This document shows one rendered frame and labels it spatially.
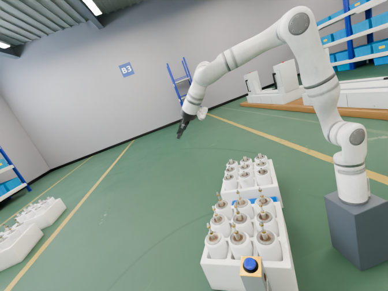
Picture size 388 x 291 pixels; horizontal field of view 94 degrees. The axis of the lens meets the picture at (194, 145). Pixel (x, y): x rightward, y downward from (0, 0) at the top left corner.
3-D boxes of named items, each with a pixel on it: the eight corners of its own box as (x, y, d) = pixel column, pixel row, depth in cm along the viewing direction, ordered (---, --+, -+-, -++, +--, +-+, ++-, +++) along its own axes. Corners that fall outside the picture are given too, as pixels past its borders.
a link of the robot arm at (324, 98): (319, 74, 65) (343, 71, 56) (345, 133, 73) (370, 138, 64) (298, 89, 66) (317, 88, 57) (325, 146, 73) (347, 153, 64)
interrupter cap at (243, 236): (232, 231, 87) (231, 230, 86) (247, 232, 83) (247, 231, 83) (228, 244, 80) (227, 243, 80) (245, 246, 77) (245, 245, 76)
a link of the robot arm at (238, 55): (223, 48, 68) (221, 48, 61) (301, 4, 58) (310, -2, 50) (232, 72, 71) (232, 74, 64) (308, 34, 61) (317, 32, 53)
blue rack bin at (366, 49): (372, 51, 449) (371, 42, 444) (390, 47, 413) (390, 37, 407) (354, 58, 447) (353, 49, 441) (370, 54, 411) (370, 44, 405)
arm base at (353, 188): (351, 188, 78) (347, 153, 74) (375, 200, 70) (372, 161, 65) (332, 196, 78) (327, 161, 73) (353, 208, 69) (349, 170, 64)
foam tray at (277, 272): (286, 225, 108) (279, 201, 103) (300, 299, 74) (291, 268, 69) (223, 227, 124) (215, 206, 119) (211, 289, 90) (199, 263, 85)
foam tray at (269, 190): (276, 176, 156) (271, 159, 151) (283, 208, 121) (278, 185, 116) (231, 183, 170) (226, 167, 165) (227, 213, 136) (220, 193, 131)
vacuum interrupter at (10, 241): (21, 247, 184) (4, 227, 177) (19, 252, 177) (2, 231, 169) (10, 254, 179) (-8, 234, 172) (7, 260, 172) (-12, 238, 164)
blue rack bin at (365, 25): (369, 28, 436) (369, 18, 430) (388, 21, 399) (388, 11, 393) (351, 35, 432) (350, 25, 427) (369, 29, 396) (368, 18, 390)
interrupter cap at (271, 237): (275, 245, 72) (275, 244, 72) (256, 245, 75) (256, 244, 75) (274, 230, 79) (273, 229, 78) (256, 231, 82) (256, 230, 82)
